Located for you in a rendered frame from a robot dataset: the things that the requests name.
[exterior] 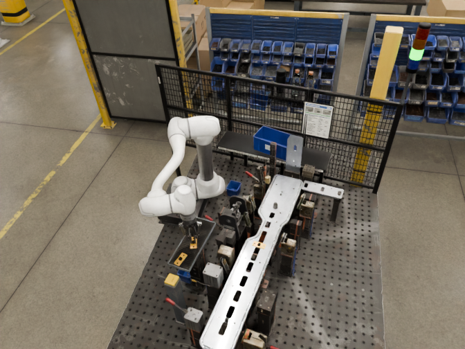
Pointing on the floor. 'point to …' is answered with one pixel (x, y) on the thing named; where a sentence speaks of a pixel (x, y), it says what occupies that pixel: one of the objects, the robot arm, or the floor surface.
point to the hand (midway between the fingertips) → (192, 238)
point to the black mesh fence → (279, 115)
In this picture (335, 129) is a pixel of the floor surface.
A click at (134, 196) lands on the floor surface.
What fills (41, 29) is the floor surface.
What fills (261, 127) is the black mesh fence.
